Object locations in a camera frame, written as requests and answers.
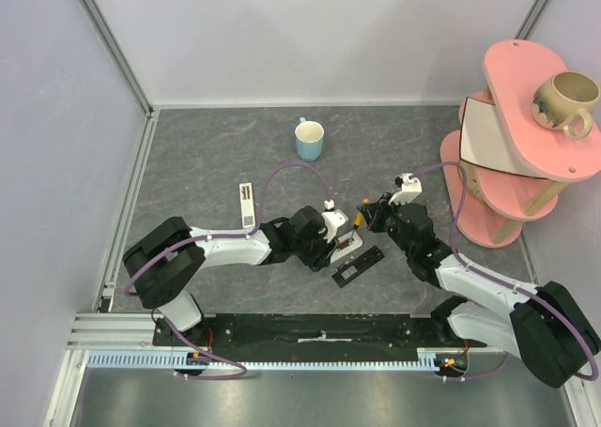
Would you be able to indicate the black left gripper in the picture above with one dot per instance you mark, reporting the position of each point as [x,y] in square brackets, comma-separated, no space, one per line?
[321,256]

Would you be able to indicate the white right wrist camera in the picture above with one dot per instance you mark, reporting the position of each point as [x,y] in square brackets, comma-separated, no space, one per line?
[409,188]

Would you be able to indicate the yellow handled screwdriver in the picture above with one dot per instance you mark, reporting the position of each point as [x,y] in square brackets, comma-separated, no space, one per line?
[359,217]

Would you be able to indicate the white remote with QR label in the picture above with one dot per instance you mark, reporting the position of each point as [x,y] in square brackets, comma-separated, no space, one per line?
[246,200]

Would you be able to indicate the light blue cup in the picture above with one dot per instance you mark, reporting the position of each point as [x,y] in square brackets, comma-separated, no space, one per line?
[309,136]

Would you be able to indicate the light blue cable duct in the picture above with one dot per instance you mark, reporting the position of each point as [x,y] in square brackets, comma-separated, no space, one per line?
[189,361]

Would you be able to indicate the white remote control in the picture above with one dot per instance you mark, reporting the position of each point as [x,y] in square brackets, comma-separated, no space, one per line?
[347,244]

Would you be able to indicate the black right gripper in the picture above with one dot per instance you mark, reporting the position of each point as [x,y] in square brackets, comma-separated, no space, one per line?
[382,216]

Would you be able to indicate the beige ceramic mug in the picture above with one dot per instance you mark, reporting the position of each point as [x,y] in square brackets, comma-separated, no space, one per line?
[565,103]

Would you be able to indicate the pink wooden shelf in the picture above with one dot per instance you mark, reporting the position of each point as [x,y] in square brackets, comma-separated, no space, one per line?
[513,169]

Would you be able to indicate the black remote control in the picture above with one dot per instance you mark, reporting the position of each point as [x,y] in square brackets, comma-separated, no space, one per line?
[350,271]

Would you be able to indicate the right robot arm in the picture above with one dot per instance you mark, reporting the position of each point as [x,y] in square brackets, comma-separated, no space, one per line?
[543,326]

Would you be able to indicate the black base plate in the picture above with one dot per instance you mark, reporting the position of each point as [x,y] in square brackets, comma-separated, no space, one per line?
[235,330]

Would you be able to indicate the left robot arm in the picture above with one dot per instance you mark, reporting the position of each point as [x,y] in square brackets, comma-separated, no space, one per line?
[162,263]

